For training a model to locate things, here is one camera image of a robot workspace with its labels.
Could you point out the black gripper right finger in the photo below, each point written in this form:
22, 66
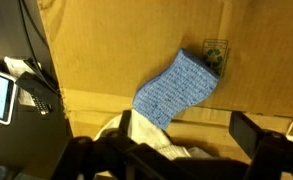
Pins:
247, 134

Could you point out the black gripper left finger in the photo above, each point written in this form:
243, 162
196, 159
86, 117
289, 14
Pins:
125, 122

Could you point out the small black remote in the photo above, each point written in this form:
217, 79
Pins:
40, 95

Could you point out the large cardboard box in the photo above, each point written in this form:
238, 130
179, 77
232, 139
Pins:
103, 51

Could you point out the white cloth towel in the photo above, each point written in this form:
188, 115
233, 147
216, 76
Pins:
141, 130

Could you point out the white tablet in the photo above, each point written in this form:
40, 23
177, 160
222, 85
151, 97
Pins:
8, 92

